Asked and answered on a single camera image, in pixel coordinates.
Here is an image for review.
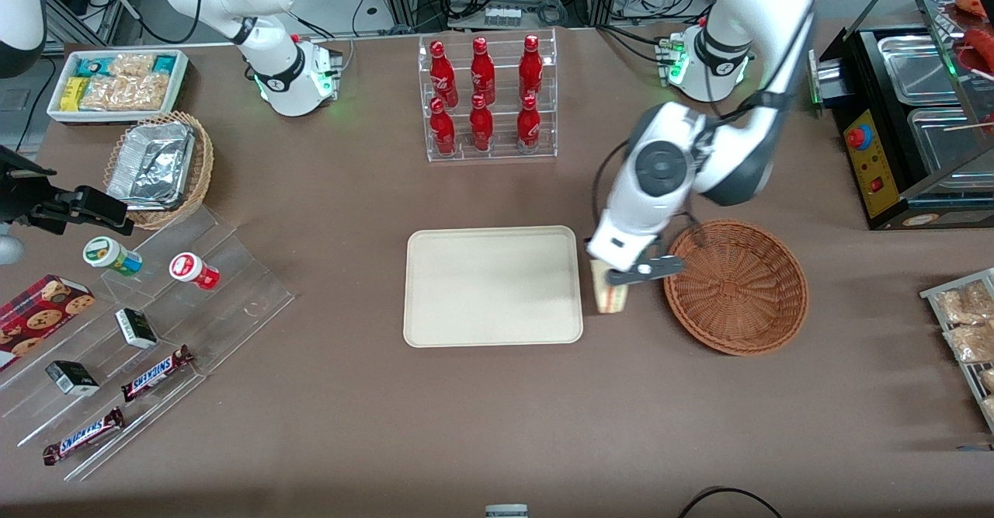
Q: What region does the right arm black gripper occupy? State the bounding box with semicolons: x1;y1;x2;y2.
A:
0;145;134;237

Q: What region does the triangular sandwich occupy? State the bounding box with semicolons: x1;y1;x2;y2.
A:
590;260;629;315

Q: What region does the brown round wicker basket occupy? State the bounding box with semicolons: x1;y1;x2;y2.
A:
662;218;810;357

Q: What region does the light wicker basket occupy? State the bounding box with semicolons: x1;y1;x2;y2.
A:
103;110;214;231

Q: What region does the cream rectangular tray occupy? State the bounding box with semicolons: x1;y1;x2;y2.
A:
403;225;584;348

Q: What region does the green lid yogurt cup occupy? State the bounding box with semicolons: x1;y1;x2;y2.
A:
83;236;144;277

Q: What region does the aluminium foil container stack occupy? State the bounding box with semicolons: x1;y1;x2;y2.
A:
106;120;196;211

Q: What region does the white rectangular snack bin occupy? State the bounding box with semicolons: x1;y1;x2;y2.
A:
47;49;189;126

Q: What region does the red lid yogurt cup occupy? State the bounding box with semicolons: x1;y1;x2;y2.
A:
169;252;221;291

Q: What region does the small black white carton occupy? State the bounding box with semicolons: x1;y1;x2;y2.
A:
115;308;158;349
45;360;100;396

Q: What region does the clear rice cracker bag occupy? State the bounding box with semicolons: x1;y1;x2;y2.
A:
79;72;170;112
107;52;158;78

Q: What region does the red chocolate chip cookie box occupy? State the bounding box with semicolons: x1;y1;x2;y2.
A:
0;273;96;373

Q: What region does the clear acrylic stepped display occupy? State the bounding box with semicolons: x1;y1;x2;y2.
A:
0;203;296;481

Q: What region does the Snickers chocolate bar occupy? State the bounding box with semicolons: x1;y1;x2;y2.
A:
121;345;195;402
43;407;126;466

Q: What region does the red cola bottle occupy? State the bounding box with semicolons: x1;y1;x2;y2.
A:
470;37;496;106
429;97;457;157
469;94;495;153
429;40;459;107
518;34;544;101
516;94;542;152

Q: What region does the clear acrylic bottle rack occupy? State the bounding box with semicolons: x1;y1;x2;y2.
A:
418;27;558;163

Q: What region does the black food warmer machine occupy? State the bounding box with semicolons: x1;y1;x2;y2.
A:
829;0;994;231

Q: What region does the stainless steel food pan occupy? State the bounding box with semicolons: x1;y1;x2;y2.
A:
878;34;961;106
906;106;994;175

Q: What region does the red sausage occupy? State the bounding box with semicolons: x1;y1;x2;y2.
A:
963;25;994;76

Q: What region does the black cable loop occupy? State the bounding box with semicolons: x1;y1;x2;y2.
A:
678;486;785;518

